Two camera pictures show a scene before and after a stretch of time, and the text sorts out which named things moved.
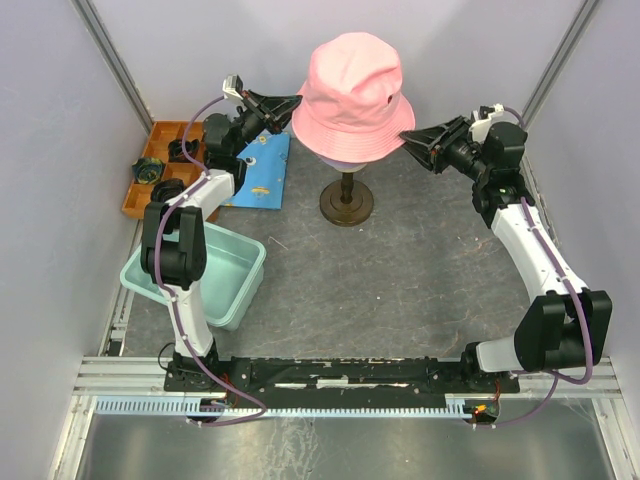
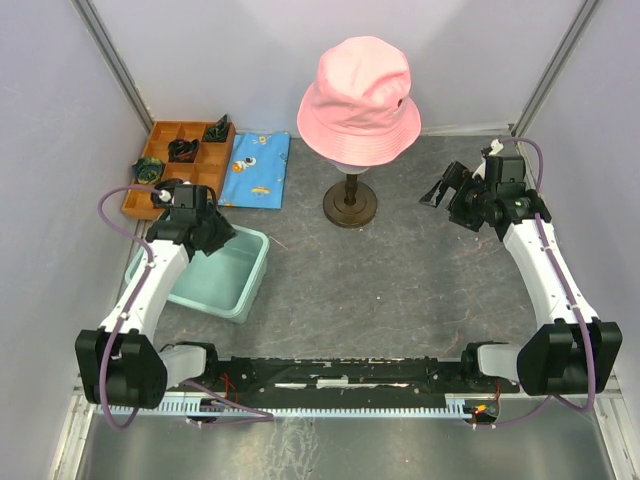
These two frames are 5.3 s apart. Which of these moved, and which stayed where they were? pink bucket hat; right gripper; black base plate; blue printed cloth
Moved: right gripper
Stayed: pink bucket hat; black base plate; blue printed cloth
